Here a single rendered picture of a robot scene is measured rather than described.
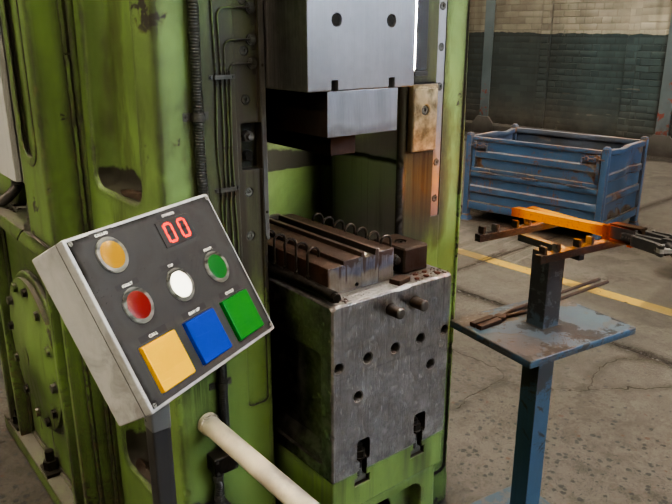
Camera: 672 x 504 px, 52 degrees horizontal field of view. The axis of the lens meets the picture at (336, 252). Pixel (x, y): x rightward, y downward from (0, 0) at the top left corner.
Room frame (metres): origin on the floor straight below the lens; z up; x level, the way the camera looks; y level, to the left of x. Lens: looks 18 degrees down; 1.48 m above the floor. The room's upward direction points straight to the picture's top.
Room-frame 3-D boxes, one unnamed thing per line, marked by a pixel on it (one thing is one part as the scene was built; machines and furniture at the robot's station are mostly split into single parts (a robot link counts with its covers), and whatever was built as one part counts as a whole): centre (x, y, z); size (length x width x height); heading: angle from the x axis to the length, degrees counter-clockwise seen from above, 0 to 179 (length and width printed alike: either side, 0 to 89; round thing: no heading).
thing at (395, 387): (1.71, 0.03, 0.69); 0.56 x 0.38 x 0.45; 39
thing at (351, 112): (1.67, 0.07, 1.32); 0.42 x 0.20 x 0.10; 39
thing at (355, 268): (1.67, 0.07, 0.96); 0.42 x 0.20 x 0.09; 39
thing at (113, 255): (0.98, 0.34, 1.16); 0.05 x 0.03 x 0.04; 129
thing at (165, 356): (0.94, 0.26, 1.01); 0.07 x 0.05 x 0.07; 154
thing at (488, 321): (1.88, -0.61, 0.73); 0.60 x 0.04 x 0.01; 127
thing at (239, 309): (1.12, 0.17, 1.01); 0.07 x 0.05 x 0.07; 154
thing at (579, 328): (1.73, -0.56, 0.72); 0.40 x 0.30 x 0.02; 121
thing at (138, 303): (0.96, 0.30, 1.09); 0.05 x 0.03 x 0.04; 129
